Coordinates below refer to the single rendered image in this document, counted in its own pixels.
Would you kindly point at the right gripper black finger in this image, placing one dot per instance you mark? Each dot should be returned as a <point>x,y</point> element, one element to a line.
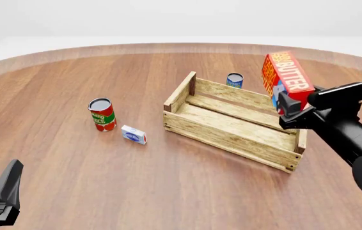
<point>290,105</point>

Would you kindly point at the wooden slat tray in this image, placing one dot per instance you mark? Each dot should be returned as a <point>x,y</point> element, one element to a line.
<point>232,124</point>

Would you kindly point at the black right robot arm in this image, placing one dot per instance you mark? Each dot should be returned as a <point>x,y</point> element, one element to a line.
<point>347,136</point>

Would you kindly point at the red tomato sauce can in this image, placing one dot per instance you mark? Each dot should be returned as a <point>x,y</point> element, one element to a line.
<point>103,117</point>

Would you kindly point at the red butter box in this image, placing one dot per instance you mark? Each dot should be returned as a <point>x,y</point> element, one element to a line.
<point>288,76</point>

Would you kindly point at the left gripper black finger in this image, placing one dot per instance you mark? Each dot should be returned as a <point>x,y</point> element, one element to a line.
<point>7,187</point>

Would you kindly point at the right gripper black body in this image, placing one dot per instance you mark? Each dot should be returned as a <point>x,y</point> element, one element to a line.
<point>297,121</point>

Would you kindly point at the blue soup can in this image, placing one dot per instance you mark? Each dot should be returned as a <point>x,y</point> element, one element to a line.
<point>234,81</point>

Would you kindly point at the small white blue box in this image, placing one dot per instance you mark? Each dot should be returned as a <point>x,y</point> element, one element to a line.
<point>133,134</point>

